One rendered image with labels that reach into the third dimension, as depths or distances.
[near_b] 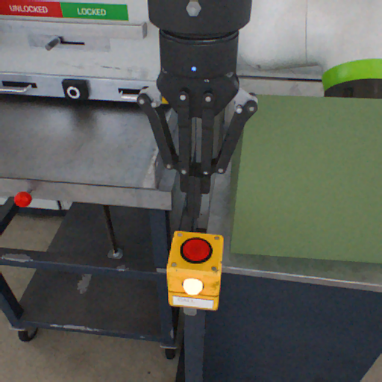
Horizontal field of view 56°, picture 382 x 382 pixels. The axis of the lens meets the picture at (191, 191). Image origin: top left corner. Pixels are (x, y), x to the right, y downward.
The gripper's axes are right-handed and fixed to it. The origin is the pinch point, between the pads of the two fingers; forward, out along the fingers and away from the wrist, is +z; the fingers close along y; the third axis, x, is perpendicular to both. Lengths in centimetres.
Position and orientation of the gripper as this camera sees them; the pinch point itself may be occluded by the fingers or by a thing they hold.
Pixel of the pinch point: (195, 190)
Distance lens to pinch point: 46.7
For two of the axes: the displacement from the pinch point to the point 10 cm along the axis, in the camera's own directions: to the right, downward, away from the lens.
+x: -1.2, 6.5, -7.5
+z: -0.1, 7.5, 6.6
